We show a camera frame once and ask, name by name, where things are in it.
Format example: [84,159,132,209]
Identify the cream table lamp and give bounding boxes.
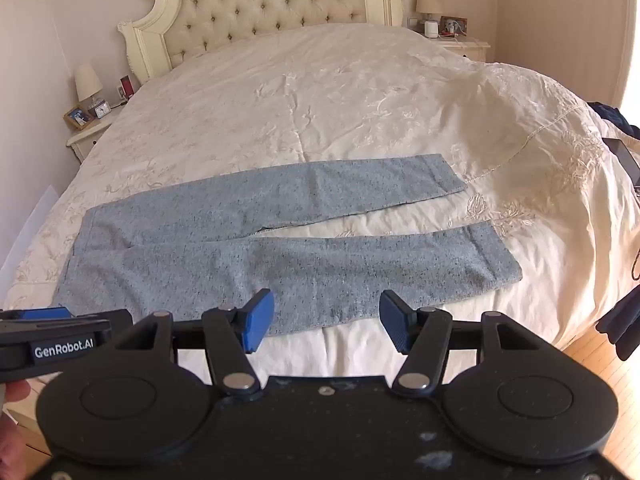
[74,63,103,105]
[414,0,444,20]

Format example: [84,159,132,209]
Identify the right cream table lamp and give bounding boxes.
[414,0,444,20]

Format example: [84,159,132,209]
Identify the cream tufted headboard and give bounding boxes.
[118,0,404,84]

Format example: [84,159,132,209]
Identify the black tablet device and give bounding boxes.
[602,138,640,193]

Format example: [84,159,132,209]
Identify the right red photo frame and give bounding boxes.
[439,15,468,37]

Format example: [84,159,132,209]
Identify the wooden photo frame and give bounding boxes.
[64,105,96,131]

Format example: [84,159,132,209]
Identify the person's left hand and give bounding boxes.
[0,380,30,480]

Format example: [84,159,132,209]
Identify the right cream nightstand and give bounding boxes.
[435,36,490,62]

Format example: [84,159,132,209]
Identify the cream embroidered bedspread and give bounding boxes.
[4,24,639,347]

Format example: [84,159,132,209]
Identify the grey-blue speckled pants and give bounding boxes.
[53,154,522,336]

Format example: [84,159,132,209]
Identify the left cream table lamp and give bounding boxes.
[74,63,103,105]

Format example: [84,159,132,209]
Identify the small white alarm clock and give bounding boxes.
[91,100,112,119]

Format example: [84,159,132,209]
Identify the left cream nightstand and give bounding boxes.
[66,107,122,162]

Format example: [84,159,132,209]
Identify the dark blue clothing pile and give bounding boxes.
[588,102,640,140]

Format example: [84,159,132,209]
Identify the white cylindrical jar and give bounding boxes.
[424,20,439,39]

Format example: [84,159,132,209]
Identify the cream nightstand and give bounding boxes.
[66,107,122,162]
[435,36,490,62]

